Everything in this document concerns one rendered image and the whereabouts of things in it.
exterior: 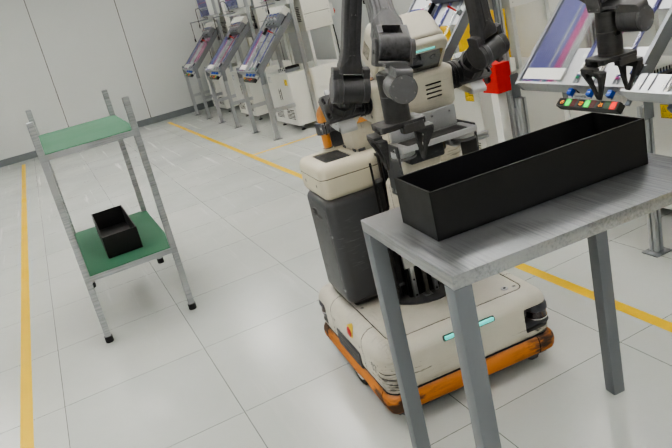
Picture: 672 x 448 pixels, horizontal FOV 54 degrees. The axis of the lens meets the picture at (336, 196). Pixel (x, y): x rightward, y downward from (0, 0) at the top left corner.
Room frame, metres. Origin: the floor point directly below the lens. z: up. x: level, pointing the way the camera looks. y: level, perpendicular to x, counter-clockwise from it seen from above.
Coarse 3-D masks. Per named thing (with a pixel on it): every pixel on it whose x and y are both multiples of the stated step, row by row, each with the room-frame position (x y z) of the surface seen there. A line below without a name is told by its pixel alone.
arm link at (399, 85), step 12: (372, 48) 1.39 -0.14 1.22; (372, 60) 1.39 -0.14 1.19; (408, 60) 1.38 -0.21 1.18; (396, 72) 1.29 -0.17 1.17; (408, 72) 1.29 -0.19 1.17; (384, 84) 1.33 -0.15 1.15; (396, 84) 1.29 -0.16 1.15; (408, 84) 1.29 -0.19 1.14; (396, 96) 1.29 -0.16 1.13; (408, 96) 1.29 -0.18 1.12
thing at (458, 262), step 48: (576, 192) 1.40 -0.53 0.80; (624, 192) 1.34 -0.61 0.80; (384, 240) 1.43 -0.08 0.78; (432, 240) 1.32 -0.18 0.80; (480, 240) 1.26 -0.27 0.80; (528, 240) 1.21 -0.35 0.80; (576, 240) 1.21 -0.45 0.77; (384, 288) 1.52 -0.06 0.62; (480, 336) 1.14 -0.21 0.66; (480, 384) 1.13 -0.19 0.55; (480, 432) 1.13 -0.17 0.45
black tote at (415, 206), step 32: (544, 128) 1.59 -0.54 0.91; (576, 128) 1.61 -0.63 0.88; (608, 128) 1.58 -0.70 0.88; (640, 128) 1.47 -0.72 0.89; (448, 160) 1.51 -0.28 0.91; (480, 160) 1.53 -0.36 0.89; (512, 160) 1.56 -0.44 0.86; (544, 160) 1.39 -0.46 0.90; (576, 160) 1.41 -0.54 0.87; (608, 160) 1.44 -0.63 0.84; (640, 160) 1.47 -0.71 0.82; (416, 192) 1.37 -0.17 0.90; (448, 192) 1.32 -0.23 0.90; (480, 192) 1.34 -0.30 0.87; (512, 192) 1.36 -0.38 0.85; (544, 192) 1.39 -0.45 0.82; (416, 224) 1.40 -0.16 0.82; (448, 224) 1.32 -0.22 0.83; (480, 224) 1.34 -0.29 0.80
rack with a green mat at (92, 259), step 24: (96, 120) 3.83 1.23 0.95; (120, 120) 3.56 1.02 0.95; (48, 144) 3.27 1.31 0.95; (72, 144) 3.06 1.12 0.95; (96, 144) 3.03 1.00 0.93; (120, 144) 3.90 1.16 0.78; (48, 168) 2.94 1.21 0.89; (144, 168) 3.10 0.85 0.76; (144, 216) 3.78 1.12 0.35; (72, 240) 2.94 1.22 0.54; (96, 240) 3.51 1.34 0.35; (144, 240) 3.30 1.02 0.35; (168, 240) 3.09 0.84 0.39; (96, 264) 3.10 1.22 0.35; (120, 264) 3.01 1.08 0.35; (96, 312) 2.93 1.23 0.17
